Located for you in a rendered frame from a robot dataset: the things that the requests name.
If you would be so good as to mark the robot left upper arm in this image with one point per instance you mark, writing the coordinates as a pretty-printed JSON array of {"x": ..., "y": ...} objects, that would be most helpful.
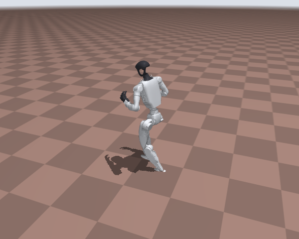
[{"x": 137, "y": 93}]

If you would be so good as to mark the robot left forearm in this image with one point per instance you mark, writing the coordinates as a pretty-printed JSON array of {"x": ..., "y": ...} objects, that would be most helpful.
[{"x": 129, "y": 105}]

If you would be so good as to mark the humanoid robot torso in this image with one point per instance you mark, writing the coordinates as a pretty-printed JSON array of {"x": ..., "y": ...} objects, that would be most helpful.
[{"x": 151, "y": 98}]

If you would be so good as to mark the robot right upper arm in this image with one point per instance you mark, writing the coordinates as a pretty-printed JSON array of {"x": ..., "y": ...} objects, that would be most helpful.
[{"x": 162, "y": 86}]

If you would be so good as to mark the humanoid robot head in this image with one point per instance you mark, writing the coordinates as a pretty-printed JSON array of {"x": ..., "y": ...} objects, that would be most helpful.
[{"x": 142, "y": 65}]

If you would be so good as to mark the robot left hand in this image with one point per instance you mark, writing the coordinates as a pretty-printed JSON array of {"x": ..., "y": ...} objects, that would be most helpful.
[{"x": 123, "y": 96}]

